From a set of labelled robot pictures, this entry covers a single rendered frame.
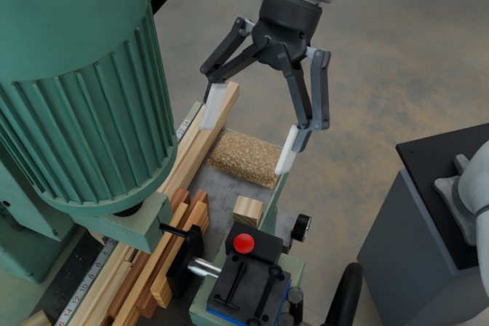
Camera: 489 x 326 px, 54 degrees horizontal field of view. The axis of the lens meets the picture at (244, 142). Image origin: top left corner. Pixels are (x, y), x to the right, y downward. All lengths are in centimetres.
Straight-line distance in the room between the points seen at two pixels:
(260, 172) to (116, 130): 48
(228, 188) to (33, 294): 40
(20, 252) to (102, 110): 50
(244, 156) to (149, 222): 28
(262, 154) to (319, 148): 118
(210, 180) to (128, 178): 41
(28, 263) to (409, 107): 178
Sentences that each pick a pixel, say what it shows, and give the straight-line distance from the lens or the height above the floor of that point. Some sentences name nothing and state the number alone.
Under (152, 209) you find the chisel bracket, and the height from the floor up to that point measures 107.
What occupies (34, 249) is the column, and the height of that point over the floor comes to 89.
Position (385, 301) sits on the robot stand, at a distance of 170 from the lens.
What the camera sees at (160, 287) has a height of 98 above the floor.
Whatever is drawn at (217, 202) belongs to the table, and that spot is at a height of 90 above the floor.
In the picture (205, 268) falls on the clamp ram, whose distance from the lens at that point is 76.
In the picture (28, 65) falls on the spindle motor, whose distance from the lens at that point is 37.
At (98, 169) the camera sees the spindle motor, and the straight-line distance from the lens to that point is 48.
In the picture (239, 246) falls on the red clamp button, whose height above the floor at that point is 102.
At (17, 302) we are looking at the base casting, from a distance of 100.
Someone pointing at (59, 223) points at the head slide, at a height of 104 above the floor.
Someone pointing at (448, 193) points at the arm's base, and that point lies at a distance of 130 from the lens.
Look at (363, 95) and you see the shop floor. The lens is 229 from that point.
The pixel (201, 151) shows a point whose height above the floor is 93.
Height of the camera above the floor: 168
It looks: 55 degrees down
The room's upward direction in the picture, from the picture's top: straight up
